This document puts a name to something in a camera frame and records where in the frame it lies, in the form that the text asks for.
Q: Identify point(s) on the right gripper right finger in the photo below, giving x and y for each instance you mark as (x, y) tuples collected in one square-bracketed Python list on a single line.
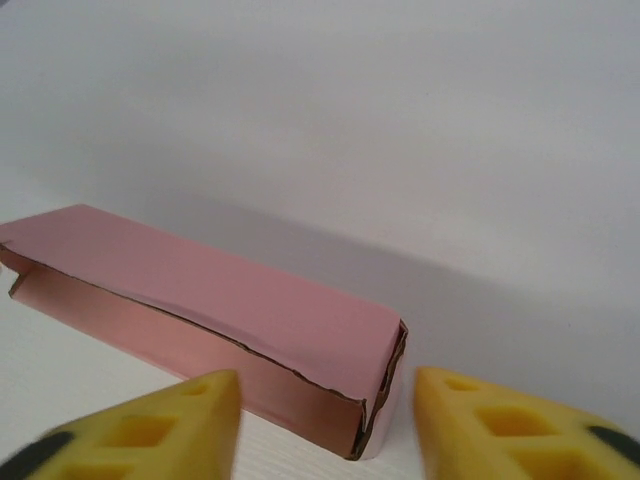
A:
[(500, 435)]

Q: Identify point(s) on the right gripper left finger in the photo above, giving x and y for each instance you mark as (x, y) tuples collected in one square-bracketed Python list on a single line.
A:
[(150, 440)]

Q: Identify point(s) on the pink paper box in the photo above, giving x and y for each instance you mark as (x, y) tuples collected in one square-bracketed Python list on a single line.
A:
[(225, 295)]

